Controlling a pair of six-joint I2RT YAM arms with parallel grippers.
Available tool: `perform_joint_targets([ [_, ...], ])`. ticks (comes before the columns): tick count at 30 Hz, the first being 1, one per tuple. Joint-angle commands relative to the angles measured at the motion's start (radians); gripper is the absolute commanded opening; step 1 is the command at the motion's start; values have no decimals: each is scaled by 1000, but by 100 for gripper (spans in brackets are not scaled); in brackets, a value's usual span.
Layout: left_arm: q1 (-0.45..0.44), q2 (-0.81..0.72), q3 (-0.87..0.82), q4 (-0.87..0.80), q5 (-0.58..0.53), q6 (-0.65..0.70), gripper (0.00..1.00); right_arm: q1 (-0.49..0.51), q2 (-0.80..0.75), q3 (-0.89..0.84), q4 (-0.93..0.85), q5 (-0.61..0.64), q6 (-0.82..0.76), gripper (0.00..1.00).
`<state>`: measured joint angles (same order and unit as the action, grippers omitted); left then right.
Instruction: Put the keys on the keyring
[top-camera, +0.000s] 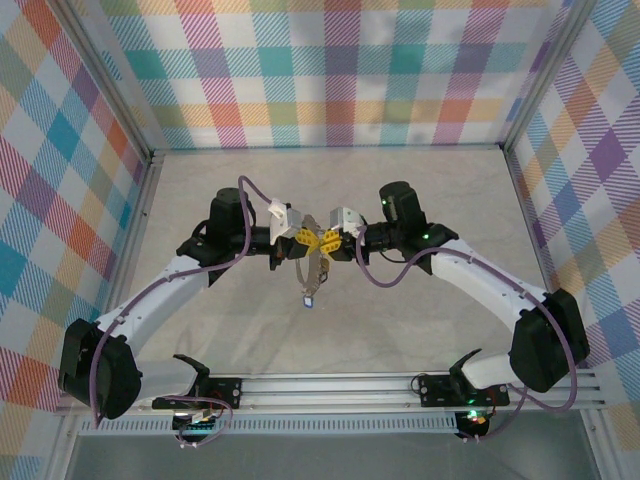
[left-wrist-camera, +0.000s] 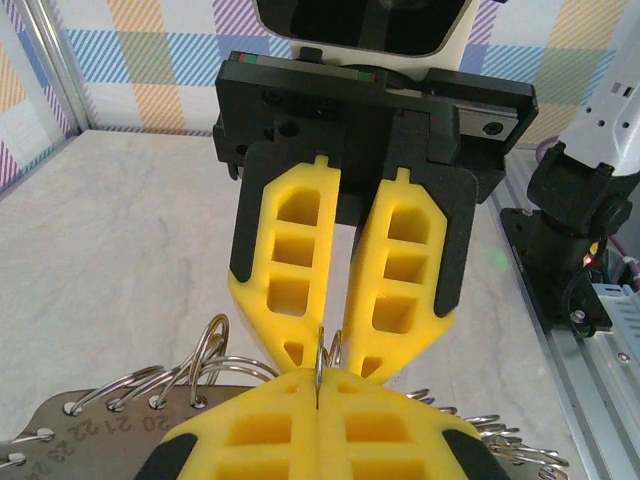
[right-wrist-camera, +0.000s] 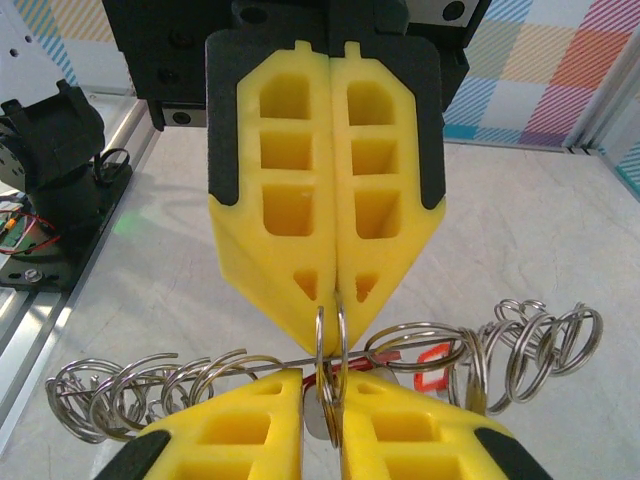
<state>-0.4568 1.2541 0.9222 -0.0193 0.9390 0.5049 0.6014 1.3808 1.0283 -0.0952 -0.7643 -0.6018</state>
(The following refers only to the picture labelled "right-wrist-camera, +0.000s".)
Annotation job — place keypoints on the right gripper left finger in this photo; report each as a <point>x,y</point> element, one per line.
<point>280,450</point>

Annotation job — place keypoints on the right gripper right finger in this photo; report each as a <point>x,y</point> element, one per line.
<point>360,450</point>

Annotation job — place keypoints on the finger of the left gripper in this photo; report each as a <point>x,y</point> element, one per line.
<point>415,150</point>
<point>240,240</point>

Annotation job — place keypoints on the aluminium corner post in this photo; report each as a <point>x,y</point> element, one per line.
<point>600,115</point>

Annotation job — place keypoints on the green circuit board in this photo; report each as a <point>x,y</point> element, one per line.
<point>10,225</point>

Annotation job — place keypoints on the aluminium mounting rail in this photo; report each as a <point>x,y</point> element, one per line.
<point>30,320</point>

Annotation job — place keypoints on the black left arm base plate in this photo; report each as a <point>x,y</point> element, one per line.
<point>75,250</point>

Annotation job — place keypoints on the red tagged key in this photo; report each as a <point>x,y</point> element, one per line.
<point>384,356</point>

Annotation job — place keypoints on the aluminium floor edge rail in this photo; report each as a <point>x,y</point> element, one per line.
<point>500,141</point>

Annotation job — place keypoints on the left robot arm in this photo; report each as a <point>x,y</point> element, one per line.
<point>55,125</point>

